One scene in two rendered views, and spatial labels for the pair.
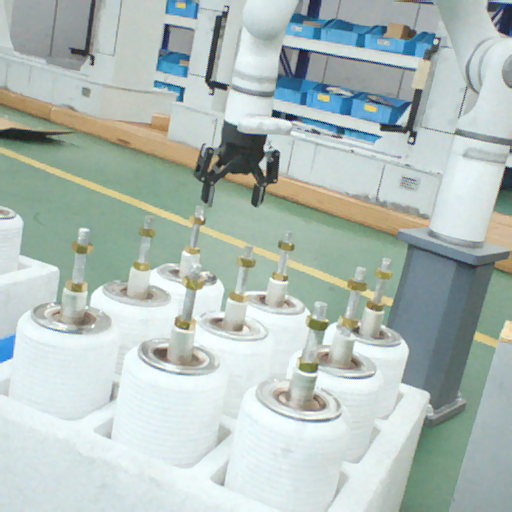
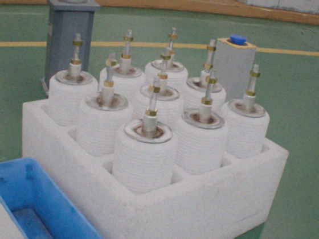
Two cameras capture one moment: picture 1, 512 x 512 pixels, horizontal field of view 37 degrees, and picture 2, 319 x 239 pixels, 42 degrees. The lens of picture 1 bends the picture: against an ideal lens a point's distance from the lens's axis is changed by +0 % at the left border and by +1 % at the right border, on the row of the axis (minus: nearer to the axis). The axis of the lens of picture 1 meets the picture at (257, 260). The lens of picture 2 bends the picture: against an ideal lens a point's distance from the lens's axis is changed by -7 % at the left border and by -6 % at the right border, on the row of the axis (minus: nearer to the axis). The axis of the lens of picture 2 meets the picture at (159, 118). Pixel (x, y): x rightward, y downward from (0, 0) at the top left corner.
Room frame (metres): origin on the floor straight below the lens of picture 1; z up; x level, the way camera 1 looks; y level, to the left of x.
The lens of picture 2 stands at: (0.40, 0.70, 0.56)
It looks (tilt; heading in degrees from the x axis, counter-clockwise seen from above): 25 degrees down; 297
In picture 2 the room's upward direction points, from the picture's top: 9 degrees clockwise
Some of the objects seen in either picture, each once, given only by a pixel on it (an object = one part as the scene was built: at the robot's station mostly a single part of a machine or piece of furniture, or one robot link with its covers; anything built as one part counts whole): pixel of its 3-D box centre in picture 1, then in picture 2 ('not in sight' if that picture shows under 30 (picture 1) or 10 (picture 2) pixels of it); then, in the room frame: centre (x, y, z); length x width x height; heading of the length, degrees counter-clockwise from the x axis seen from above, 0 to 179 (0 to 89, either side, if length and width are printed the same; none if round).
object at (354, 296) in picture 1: (352, 304); (209, 57); (0.71, -0.10, 0.31); 0.01 x 0.01 x 0.08; 16
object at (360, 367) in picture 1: (338, 362); (204, 85); (0.71, -0.10, 0.25); 0.08 x 0.08 x 0.01
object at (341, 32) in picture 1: (354, 35); not in sight; (6.60, -0.41, 0.90); 0.50 x 0.38 x 0.21; 144
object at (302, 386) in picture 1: (302, 386); (248, 102); (0.60, -0.06, 0.26); 0.02 x 0.02 x 0.03
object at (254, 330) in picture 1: (232, 326); (159, 92); (0.76, 0.01, 0.25); 0.08 x 0.08 x 0.01
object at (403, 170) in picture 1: (334, 95); not in sight; (3.51, -0.19, 0.45); 1.45 x 0.57 x 0.74; 54
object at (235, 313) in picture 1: (235, 315); (160, 86); (0.76, 0.01, 0.26); 0.02 x 0.02 x 0.03
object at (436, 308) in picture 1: (432, 322); (68, 46); (1.27, -0.32, 0.15); 0.15 x 0.15 x 0.30; 54
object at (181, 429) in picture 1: (162, 447); (193, 164); (0.64, 0.05, 0.16); 0.10 x 0.10 x 0.18
